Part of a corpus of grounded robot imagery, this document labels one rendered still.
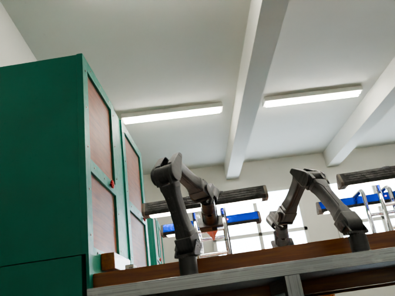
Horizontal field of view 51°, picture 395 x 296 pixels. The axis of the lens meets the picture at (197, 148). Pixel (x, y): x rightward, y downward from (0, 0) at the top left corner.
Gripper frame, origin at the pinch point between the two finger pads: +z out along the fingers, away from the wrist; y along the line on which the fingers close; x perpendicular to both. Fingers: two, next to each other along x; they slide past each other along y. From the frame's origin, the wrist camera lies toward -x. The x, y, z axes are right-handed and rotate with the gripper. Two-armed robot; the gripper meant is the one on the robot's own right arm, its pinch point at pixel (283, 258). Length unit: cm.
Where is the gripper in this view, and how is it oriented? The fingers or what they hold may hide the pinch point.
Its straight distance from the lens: 208.4
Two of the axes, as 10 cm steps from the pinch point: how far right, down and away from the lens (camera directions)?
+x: 0.5, 4.6, -8.9
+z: 1.5, 8.7, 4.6
